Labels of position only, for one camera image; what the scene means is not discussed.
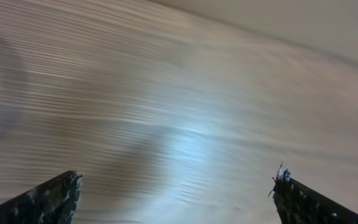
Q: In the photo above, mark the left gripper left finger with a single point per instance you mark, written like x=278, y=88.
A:
x=52, y=202

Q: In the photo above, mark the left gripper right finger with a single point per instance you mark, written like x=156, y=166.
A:
x=299, y=204

